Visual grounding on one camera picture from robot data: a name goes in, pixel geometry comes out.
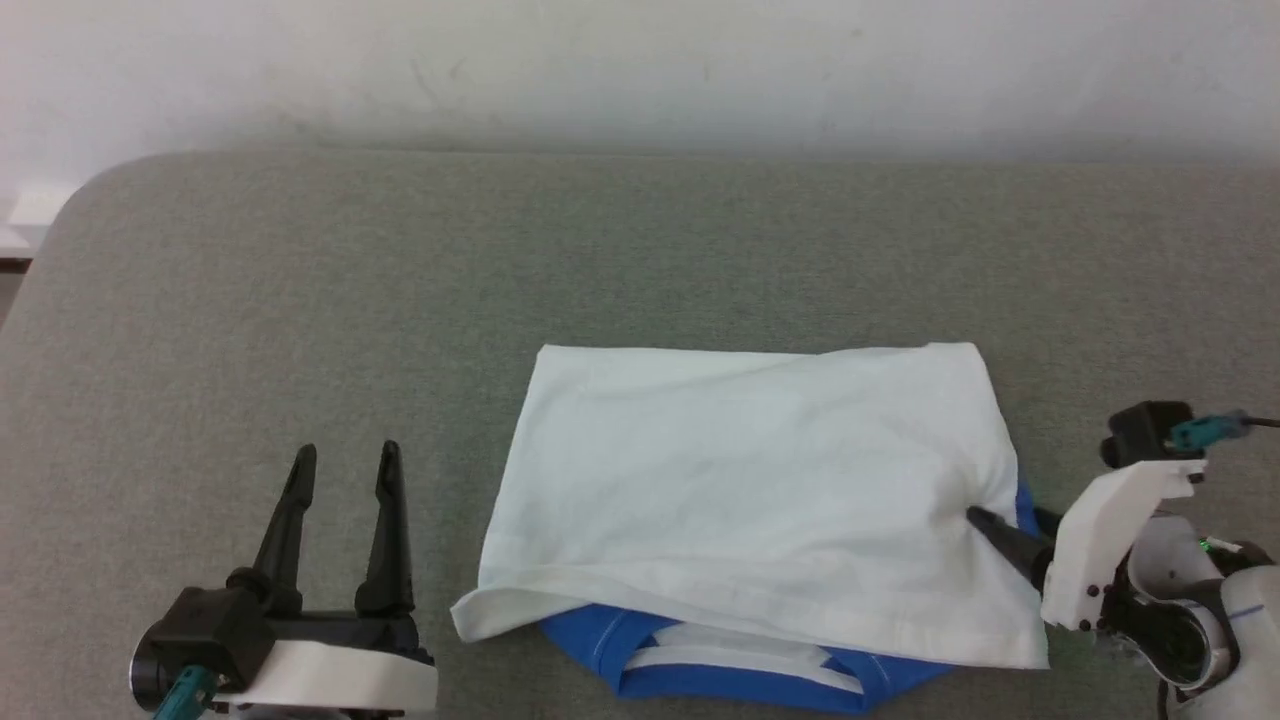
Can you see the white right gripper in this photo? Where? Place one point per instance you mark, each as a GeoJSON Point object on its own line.
{"type": "Point", "coordinates": [1095, 540]}

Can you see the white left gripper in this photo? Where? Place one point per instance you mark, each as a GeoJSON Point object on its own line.
{"type": "Point", "coordinates": [340, 675]}

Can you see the white and blue shirt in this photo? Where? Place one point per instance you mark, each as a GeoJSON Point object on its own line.
{"type": "Point", "coordinates": [750, 480]}

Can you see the grey fabric sofa cushion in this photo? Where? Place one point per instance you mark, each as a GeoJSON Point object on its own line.
{"type": "Point", "coordinates": [300, 320]}

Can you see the white baseboard piece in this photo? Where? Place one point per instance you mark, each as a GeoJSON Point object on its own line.
{"type": "Point", "coordinates": [35, 215]}

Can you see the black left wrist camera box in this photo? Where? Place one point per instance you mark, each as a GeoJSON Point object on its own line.
{"type": "Point", "coordinates": [215, 625]}

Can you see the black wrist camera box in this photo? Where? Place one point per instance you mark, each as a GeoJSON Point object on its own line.
{"type": "Point", "coordinates": [215, 625]}
{"type": "Point", "coordinates": [1145, 430]}

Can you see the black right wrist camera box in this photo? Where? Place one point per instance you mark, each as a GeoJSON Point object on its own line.
{"type": "Point", "coordinates": [1145, 430]}

